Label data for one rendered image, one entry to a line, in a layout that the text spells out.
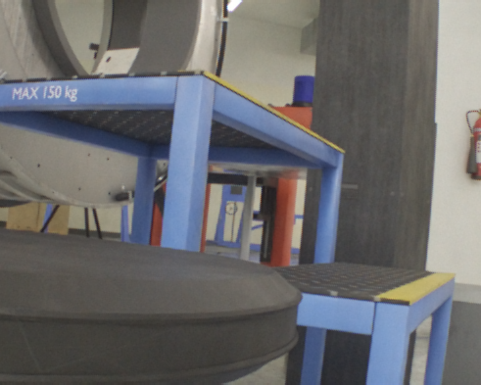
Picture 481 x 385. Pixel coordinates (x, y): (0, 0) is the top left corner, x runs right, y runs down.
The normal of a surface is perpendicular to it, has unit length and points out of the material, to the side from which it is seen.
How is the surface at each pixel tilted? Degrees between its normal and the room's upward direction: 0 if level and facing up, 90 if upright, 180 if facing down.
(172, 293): 38
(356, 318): 90
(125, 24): 94
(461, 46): 90
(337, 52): 90
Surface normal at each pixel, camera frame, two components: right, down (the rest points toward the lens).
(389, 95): -0.58, -0.08
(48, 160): 0.90, 0.07
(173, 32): -0.40, -0.25
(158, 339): 0.61, 0.04
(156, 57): -0.34, -0.49
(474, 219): 0.25, -0.01
